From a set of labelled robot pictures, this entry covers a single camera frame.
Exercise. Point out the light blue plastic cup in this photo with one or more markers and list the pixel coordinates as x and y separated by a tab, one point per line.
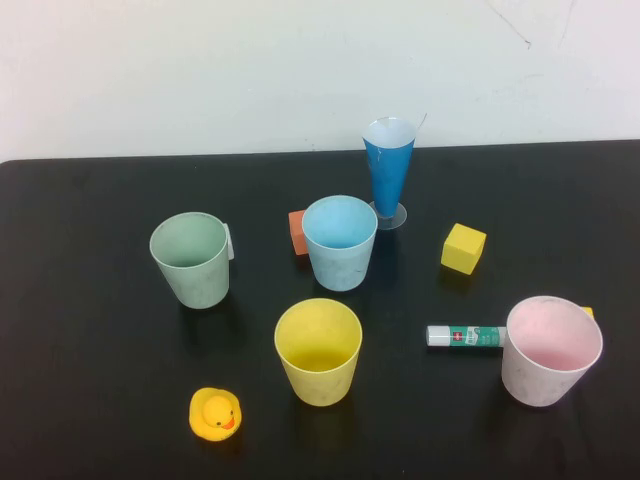
340	265

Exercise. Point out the light green plastic cup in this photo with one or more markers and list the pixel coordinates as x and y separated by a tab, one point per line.
200	285

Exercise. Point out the light pink plastic cup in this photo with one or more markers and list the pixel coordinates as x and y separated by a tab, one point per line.
535	380

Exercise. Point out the orange foam block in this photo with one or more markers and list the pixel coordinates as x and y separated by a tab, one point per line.
297	235

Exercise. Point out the white foam block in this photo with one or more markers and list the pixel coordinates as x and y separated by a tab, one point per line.
229	245

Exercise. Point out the blue paper cone glass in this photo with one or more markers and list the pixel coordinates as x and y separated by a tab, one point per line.
387	175

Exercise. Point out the yellow plastic cup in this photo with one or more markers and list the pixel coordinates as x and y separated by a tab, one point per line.
320	380

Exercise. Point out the yellow foam cube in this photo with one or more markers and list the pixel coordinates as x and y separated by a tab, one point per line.
588	312
462	250

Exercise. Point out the green white glue stick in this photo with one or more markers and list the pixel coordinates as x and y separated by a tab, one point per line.
465	336

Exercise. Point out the yellow rubber duck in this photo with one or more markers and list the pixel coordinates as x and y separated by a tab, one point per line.
216	415

